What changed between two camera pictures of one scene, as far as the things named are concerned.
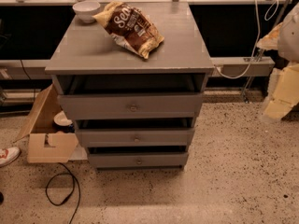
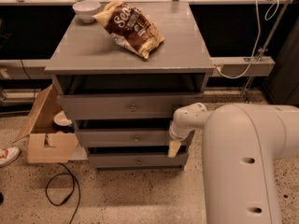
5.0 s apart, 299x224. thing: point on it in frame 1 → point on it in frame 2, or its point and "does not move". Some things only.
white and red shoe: [8, 155] does not move
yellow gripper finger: [283, 91] → [178, 133]
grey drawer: [110, 137] does not move
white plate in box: [61, 119] does not move
